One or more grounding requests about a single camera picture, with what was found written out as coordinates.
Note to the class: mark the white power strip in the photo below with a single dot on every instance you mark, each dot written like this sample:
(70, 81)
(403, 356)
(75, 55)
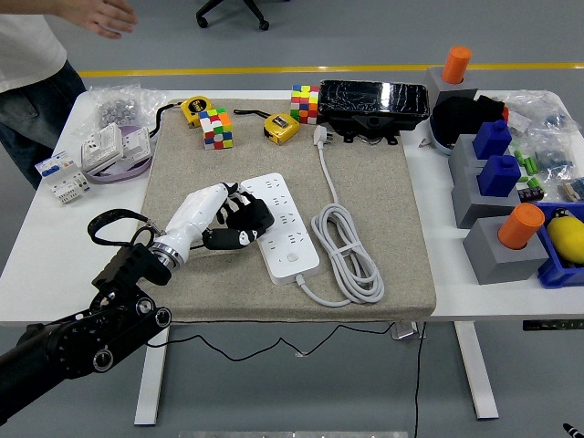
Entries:
(292, 264)

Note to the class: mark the small metal clip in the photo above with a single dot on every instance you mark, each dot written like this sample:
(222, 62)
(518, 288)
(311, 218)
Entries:
(425, 142)

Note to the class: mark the white blue round device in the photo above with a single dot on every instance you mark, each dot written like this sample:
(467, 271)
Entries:
(440, 143)

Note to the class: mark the clear bag of metal nuts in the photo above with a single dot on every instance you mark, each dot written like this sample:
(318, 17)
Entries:
(114, 107)

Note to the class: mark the person's hand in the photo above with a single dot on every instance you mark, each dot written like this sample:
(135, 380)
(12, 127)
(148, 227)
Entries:
(107, 16)

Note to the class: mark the black table control panel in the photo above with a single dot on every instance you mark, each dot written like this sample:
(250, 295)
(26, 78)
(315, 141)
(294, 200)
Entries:
(552, 325)

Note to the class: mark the white blue circuit breaker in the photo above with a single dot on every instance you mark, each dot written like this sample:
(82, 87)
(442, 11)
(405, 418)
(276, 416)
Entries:
(61, 178)

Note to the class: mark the black office chair base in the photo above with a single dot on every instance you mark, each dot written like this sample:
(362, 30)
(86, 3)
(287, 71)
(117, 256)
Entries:
(253, 9)

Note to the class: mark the person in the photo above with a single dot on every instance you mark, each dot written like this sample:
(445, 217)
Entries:
(27, 91)

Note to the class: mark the clear bag brown parts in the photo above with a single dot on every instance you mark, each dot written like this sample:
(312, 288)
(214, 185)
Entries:
(574, 189)

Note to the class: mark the clear plastic parts bag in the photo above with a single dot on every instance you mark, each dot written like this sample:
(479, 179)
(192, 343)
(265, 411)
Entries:
(538, 109)

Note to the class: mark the clear bag blue parts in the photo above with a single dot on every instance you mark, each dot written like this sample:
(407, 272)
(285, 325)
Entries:
(554, 157)

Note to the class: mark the yellow toy fruit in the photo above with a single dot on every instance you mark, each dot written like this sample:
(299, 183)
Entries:
(568, 239)

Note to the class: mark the silver table bracket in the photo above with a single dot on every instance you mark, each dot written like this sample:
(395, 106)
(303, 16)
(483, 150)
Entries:
(406, 330)

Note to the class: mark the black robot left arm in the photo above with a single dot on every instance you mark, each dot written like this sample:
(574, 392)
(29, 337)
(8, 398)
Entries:
(68, 342)

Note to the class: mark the blue plastic bin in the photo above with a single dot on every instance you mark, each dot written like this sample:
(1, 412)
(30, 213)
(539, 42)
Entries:
(559, 274)

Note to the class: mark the grey-brown mat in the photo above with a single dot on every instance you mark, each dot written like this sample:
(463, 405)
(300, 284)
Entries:
(365, 182)

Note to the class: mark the white wall socket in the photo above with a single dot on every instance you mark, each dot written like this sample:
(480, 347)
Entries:
(101, 148)
(137, 145)

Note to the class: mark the white table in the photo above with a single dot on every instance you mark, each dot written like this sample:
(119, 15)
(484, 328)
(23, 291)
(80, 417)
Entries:
(456, 283)

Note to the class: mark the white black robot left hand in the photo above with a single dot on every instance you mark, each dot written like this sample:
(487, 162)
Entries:
(191, 216)

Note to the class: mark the purple tape roll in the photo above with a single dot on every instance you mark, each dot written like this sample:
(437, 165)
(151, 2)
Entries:
(123, 173)

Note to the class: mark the black cracked box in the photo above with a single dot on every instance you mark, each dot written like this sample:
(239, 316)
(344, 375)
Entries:
(372, 102)

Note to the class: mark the blue block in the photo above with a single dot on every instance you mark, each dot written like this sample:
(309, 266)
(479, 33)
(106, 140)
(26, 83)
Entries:
(492, 139)
(499, 175)

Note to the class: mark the yellow tape measure round label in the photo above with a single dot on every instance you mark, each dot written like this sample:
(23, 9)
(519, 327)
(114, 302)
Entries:
(196, 108)

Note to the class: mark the multicolour puzzle cube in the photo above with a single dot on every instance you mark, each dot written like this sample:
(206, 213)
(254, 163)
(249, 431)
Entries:
(305, 105)
(216, 130)

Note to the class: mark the small dark box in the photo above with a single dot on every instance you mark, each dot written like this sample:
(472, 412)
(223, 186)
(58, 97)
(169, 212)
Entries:
(530, 194)

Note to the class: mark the black cap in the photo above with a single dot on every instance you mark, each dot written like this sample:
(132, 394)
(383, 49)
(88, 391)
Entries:
(456, 116)

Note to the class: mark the grey block holder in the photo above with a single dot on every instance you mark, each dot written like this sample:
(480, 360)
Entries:
(435, 86)
(493, 264)
(461, 157)
(470, 205)

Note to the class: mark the orange cylinder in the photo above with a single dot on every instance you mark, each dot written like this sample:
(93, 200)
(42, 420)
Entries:
(457, 64)
(520, 226)

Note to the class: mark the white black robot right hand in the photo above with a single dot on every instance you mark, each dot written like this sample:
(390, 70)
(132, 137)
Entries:
(575, 432)

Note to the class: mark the green battery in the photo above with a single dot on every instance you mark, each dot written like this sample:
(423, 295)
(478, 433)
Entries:
(534, 166)
(519, 156)
(527, 165)

